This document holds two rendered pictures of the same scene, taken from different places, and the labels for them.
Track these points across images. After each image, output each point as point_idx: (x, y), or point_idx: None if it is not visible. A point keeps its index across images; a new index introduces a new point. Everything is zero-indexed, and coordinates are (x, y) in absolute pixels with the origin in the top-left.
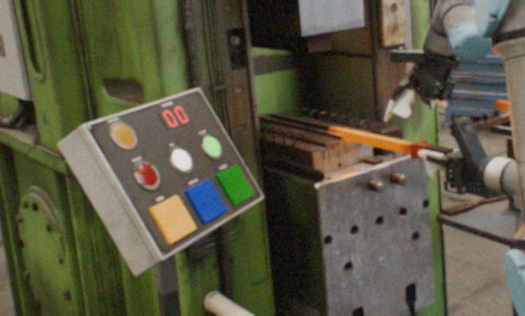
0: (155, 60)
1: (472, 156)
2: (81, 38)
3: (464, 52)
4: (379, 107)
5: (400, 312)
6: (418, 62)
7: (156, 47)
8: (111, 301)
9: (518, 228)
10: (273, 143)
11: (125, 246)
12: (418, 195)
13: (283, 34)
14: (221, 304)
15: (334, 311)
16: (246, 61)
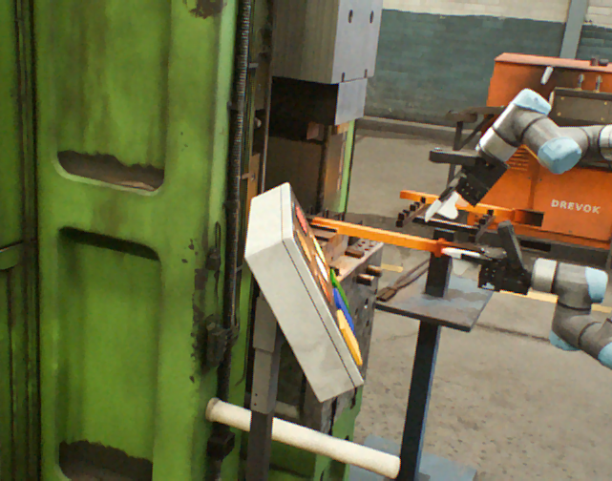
0: (204, 143)
1: (518, 258)
2: (25, 96)
3: (559, 165)
4: (322, 195)
5: (350, 397)
6: (468, 165)
7: (210, 129)
8: (23, 418)
9: (566, 323)
10: None
11: (316, 370)
12: (374, 284)
13: (303, 119)
14: (234, 412)
15: (325, 405)
16: (259, 146)
